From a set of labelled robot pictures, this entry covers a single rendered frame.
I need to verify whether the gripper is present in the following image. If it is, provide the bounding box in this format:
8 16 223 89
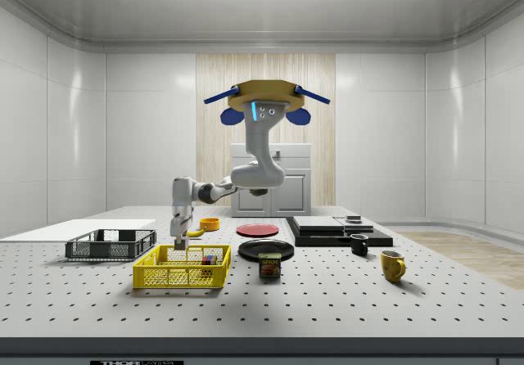
169 213 192 244

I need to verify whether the yellow basket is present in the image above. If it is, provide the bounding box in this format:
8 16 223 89
132 244 233 290

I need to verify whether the red plate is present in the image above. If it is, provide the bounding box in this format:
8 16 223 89
236 223 279 237

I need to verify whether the dark grey basket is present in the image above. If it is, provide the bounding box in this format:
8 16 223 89
65 228 158 263

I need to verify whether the black plate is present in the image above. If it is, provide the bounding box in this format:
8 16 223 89
237 238 296 261

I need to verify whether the flat-sided can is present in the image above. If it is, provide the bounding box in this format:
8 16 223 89
257 252 282 279

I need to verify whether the white board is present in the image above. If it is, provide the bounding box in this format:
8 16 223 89
0 218 158 242

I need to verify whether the white cabinet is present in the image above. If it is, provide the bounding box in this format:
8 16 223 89
229 142 314 219

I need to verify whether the black stove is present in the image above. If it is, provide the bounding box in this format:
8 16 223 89
285 214 395 248

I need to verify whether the black mug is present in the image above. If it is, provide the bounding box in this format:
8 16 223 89
350 233 370 256

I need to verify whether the yellow mug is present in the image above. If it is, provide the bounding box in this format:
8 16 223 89
380 250 408 282

